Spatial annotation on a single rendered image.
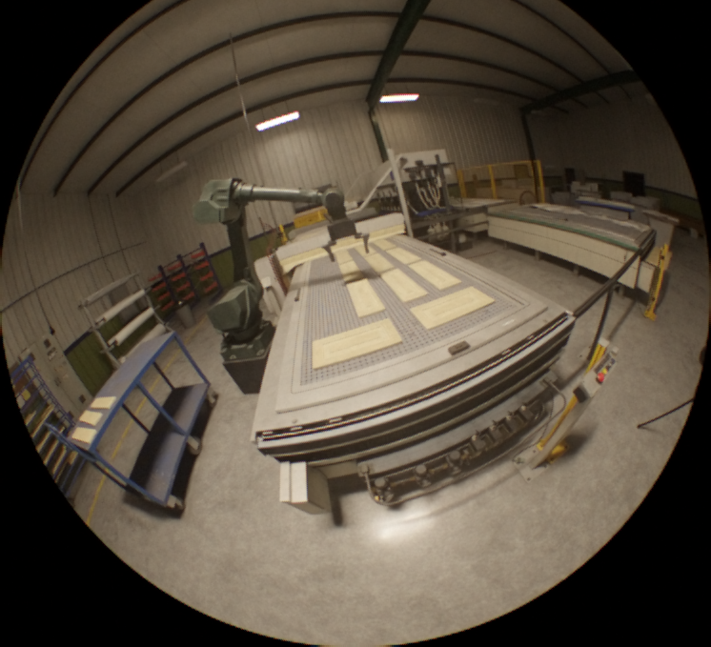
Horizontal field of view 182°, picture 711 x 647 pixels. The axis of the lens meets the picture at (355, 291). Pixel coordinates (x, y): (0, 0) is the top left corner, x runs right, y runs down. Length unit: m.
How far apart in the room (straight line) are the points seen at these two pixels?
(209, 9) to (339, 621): 6.66
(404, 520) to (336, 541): 0.45
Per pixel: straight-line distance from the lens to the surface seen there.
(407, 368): 1.07
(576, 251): 4.07
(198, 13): 5.10
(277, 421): 1.12
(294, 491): 1.18
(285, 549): 1.87
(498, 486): 1.73
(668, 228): 6.79
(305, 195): 1.85
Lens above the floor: 1.63
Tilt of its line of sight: 23 degrees down
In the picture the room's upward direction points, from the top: 16 degrees counter-clockwise
